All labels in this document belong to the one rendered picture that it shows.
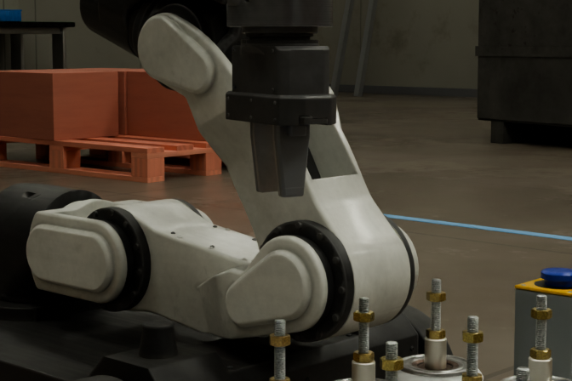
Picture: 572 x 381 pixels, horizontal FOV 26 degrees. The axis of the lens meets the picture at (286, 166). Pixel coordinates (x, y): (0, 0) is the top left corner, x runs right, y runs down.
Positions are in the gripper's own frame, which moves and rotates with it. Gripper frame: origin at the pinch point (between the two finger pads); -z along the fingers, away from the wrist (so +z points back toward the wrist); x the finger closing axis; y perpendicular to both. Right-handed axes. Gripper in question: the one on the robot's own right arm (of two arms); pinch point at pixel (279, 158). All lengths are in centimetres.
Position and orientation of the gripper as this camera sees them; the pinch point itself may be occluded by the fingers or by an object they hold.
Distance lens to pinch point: 104.1
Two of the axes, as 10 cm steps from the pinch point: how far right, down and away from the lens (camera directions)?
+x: 5.2, 0.9, -8.5
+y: 8.6, -0.5, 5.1
